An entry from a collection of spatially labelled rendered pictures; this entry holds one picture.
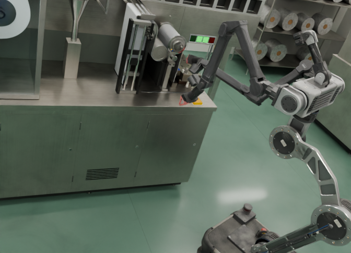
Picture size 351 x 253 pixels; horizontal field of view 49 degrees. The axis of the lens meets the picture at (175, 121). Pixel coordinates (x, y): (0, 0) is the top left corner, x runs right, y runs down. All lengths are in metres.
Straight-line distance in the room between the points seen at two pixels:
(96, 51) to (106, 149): 0.77
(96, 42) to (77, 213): 1.30
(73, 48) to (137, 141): 0.80
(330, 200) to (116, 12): 1.93
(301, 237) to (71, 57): 1.87
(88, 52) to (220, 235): 1.68
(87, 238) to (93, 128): 0.79
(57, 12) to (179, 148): 1.36
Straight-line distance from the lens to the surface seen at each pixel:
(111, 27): 3.03
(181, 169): 3.26
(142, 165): 3.06
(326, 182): 2.31
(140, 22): 2.56
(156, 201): 3.28
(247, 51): 2.15
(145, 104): 2.70
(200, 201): 3.42
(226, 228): 2.95
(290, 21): 6.35
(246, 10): 3.45
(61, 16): 2.93
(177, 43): 2.84
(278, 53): 6.51
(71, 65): 2.80
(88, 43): 3.04
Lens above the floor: 2.25
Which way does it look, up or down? 31 degrees down
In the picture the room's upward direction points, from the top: 17 degrees clockwise
